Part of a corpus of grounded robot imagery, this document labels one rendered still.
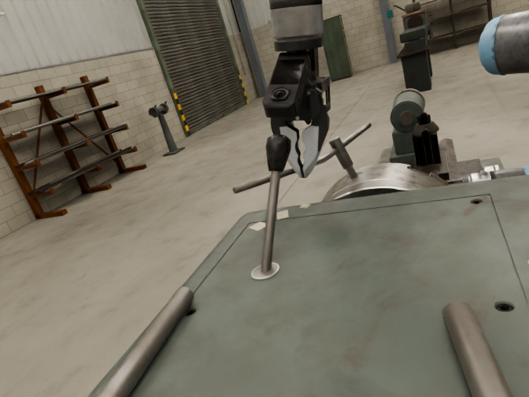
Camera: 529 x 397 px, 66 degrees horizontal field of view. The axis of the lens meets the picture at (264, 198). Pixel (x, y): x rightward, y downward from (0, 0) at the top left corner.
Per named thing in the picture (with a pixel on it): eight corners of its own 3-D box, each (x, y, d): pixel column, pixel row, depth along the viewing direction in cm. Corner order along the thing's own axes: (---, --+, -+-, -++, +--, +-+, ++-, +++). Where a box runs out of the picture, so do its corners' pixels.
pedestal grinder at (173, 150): (175, 154, 914) (157, 105, 877) (162, 157, 931) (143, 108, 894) (186, 147, 954) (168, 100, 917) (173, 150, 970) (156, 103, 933)
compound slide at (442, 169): (451, 187, 123) (449, 172, 122) (416, 191, 128) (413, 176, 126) (447, 164, 141) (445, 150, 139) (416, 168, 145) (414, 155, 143)
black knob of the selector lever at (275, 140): (292, 174, 49) (281, 136, 47) (268, 178, 50) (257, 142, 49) (301, 163, 52) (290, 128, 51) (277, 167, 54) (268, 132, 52)
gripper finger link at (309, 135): (328, 168, 70) (326, 114, 66) (320, 180, 65) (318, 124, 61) (310, 167, 71) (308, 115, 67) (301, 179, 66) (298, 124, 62)
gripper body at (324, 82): (332, 113, 68) (330, 35, 63) (321, 125, 60) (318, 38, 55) (288, 113, 70) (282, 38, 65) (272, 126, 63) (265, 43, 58)
